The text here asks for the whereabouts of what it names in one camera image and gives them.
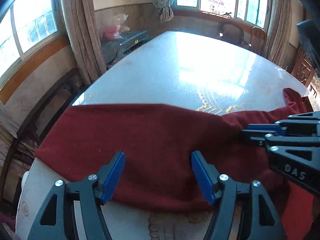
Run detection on dark red fleece garment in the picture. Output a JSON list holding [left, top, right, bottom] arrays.
[[36, 88, 313, 239]]

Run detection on carved wooden door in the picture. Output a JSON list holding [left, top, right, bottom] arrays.
[[291, 47, 315, 87]]

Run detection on beige curtain right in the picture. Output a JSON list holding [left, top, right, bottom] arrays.
[[263, 0, 292, 67]]

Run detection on wooden chair by window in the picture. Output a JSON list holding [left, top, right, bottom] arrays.
[[249, 27, 266, 56]]

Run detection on armchair with red cushion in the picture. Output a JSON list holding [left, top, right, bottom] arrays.
[[219, 23, 252, 49]]

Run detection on pink plastic bag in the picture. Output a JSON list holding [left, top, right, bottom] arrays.
[[102, 24, 122, 42]]

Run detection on beige curtain left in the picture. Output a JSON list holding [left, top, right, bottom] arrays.
[[60, 0, 106, 85]]

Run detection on wire cage crate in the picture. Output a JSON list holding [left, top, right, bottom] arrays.
[[101, 30, 150, 69]]

